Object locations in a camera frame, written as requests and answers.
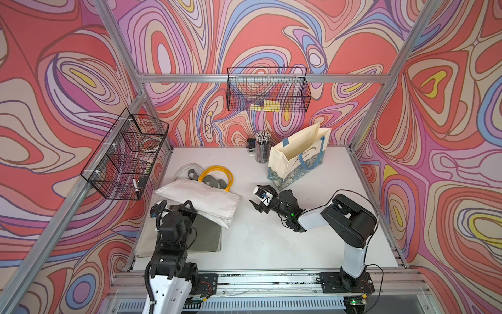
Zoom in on black wire basket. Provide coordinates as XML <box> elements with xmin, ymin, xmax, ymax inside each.
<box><xmin>81</xmin><ymin>109</ymin><xmax>169</xmax><ymax>201</ymax></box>
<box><xmin>226</xmin><ymin>65</ymin><xmax>312</xmax><ymax>113</ymax></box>

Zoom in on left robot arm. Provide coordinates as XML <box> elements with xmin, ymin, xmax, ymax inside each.
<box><xmin>143</xmin><ymin>200</ymin><xmax>198</xmax><ymax>313</ymax></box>

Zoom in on olive green canvas bag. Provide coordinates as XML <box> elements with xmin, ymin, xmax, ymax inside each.
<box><xmin>180</xmin><ymin>166</ymin><xmax>241</xmax><ymax>252</ymax></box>

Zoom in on aluminium frame post right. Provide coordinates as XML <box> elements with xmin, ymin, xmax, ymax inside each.
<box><xmin>349</xmin><ymin>1</ymin><xmax>443</xmax><ymax>154</ymax></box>

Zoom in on yellow sticky notes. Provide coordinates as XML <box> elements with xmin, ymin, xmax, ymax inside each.
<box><xmin>250</xmin><ymin>99</ymin><xmax>281</xmax><ymax>113</ymax></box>

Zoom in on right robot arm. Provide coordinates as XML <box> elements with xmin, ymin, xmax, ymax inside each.
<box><xmin>251</xmin><ymin>185</ymin><xmax>379</xmax><ymax>296</ymax></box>

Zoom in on black wire basket left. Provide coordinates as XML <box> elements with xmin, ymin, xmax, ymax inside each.
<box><xmin>81</xmin><ymin>109</ymin><xmax>169</xmax><ymax>201</ymax></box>

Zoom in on black wire basket back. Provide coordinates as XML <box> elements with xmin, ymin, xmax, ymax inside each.
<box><xmin>226</xmin><ymin>65</ymin><xmax>312</xmax><ymax>113</ymax></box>

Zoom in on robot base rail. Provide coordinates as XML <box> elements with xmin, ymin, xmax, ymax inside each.
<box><xmin>105</xmin><ymin>268</ymin><xmax>432</xmax><ymax>314</ymax></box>

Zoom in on white yellow-handled bag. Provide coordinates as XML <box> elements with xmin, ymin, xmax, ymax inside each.
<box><xmin>155</xmin><ymin>163</ymin><xmax>242</xmax><ymax>229</ymax></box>

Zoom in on aluminium frame crossbar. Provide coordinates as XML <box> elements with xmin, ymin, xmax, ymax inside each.
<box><xmin>136</xmin><ymin>73</ymin><xmax>391</xmax><ymax>84</ymax></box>

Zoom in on black cup of sticks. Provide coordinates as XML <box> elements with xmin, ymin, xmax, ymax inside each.
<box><xmin>255</xmin><ymin>131</ymin><xmax>271</xmax><ymax>164</ymax></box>

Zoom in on cream blue-handled tote bag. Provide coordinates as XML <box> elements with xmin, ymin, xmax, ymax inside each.
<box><xmin>267</xmin><ymin>123</ymin><xmax>332</xmax><ymax>190</ymax></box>

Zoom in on aluminium frame post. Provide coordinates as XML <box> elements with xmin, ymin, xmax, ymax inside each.
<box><xmin>349</xmin><ymin>1</ymin><xmax>443</xmax><ymax>154</ymax></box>
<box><xmin>92</xmin><ymin>0</ymin><xmax>175</xmax><ymax>152</ymax></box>

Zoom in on aluminium frame post left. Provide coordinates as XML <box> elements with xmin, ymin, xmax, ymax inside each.
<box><xmin>92</xmin><ymin>0</ymin><xmax>175</xmax><ymax>152</ymax></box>

